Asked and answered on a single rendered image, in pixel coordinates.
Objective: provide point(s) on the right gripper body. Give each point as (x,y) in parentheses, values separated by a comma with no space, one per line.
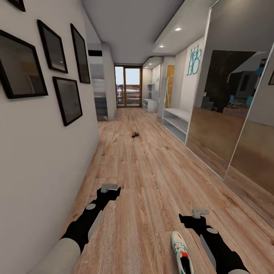
(191,222)

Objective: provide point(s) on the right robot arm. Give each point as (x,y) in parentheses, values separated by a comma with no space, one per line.
(222,258)

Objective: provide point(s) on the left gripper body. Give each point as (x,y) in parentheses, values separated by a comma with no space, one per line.
(110,195)

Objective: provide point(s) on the gym shoe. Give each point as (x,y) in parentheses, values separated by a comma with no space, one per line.
(181,251)

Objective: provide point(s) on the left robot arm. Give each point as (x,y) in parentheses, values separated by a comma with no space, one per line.
(62,258)

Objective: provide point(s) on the stairs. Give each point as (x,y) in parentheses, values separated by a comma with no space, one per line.
(95,57)

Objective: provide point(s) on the standing mirror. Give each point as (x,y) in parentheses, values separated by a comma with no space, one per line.
(162,98)

